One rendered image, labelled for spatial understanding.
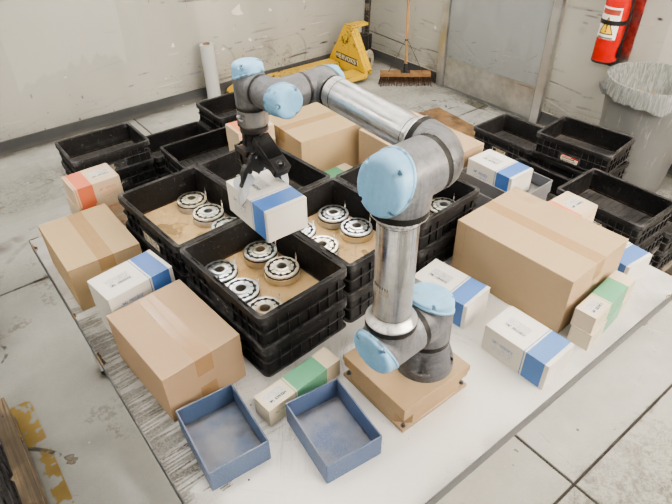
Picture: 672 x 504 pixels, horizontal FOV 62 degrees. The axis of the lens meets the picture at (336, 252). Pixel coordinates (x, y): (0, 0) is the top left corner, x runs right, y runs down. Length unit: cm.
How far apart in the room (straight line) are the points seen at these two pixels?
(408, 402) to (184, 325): 60
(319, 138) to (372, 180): 128
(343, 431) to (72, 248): 101
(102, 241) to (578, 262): 142
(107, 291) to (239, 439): 55
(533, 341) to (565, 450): 88
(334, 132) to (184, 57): 284
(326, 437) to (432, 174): 72
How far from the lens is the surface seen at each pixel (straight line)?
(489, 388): 157
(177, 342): 147
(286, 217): 142
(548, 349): 158
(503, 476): 227
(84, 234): 195
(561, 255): 172
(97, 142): 334
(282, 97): 124
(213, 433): 147
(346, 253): 173
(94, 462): 241
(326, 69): 135
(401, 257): 109
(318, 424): 145
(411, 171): 98
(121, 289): 164
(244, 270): 169
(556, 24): 450
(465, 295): 168
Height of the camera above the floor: 189
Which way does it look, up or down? 38 degrees down
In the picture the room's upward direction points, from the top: 1 degrees counter-clockwise
